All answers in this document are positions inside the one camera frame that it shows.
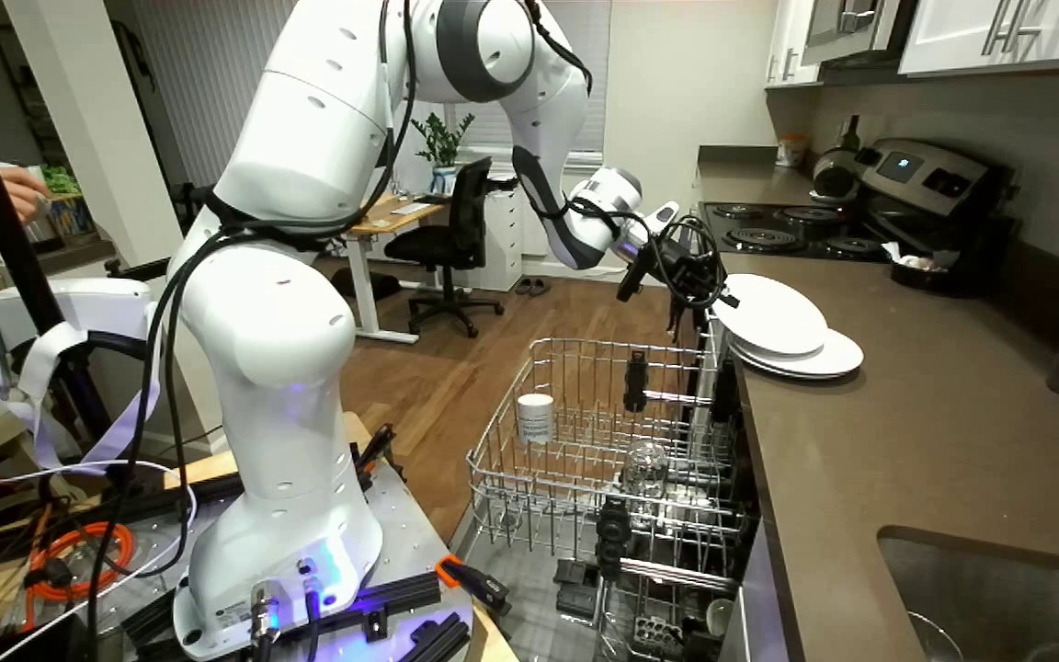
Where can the steel kitchen sink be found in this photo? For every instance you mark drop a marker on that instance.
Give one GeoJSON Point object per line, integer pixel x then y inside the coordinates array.
{"type": "Point", "coordinates": [983, 591]}

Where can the black office chair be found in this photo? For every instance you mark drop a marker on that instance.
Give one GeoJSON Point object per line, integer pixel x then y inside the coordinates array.
{"type": "Point", "coordinates": [449, 240]}

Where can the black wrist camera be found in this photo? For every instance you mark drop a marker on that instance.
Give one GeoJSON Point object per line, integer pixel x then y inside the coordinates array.
{"type": "Point", "coordinates": [634, 274]}

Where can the robot mounting table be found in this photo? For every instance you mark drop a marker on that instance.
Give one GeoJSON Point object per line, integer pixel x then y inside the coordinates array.
{"type": "Point", "coordinates": [412, 521]}

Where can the white crumpled cloth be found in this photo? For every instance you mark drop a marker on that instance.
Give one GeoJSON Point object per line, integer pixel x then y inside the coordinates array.
{"type": "Point", "coordinates": [906, 257]}

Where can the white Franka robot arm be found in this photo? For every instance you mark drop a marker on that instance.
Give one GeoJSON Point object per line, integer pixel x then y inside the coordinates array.
{"type": "Point", "coordinates": [275, 369]}

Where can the wide white wall cabinet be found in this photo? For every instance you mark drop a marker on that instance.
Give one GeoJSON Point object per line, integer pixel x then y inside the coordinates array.
{"type": "Point", "coordinates": [957, 32]}

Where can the green potted plant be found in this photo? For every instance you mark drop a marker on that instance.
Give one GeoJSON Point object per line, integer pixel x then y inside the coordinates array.
{"type": "Point", "coordinates": [444, 141]}

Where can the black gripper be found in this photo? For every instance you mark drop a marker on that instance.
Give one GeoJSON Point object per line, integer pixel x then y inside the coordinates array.
{"type": "Point", "coordinates": [688, 257]}

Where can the loaded lower dishwasher rack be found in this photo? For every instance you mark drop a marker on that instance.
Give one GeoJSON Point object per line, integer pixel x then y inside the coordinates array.
{"type": "Point", "coordinates": [625, 601]}

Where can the person's hand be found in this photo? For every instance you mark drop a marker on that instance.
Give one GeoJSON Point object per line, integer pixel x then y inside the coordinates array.
{"type": "Point", "coordinates": [23, 192]}

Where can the grey open dishwasher door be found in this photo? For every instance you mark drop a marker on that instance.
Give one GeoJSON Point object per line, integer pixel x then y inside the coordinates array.
{"type": "Point", "coordinates": [512, 610]}

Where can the narrow white wall cabinet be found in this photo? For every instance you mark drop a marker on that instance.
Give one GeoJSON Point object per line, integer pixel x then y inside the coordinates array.
{"type": "Point", "coordinates": [788, 43]}

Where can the dark kettle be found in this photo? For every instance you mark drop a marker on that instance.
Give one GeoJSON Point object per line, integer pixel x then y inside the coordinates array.
{"type": "Point", "coordinates": [836, 179]}

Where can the black clamp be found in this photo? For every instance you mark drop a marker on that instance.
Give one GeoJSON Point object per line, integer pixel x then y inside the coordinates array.
{"type": "Point", "coordinates": [373, 455]}

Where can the white box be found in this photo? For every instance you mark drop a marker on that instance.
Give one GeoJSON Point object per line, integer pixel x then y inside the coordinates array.
{"type": "Point", "coordinates": [93, 298]}

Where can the dark overhead microwave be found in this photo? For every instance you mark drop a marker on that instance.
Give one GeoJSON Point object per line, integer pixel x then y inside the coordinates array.
{"type": "Point", "coordinates": [856, 24]}

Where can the black kitchen stove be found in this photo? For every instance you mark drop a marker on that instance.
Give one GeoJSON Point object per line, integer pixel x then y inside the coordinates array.
{"type": "Point", "coordinates": [801, 228]}

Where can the white cup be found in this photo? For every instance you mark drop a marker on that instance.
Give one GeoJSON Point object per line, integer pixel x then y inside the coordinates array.
{"type": "Point", "coordinates": [535, 417]}

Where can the black tripod pole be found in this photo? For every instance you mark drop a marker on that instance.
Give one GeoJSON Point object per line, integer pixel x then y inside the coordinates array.
{"type": "Point", "coordinates": [1, 234]}

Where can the black rack clip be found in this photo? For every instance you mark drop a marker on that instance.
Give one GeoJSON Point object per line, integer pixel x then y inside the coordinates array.
{"type": "Point", "coordinates": [638, 379]}

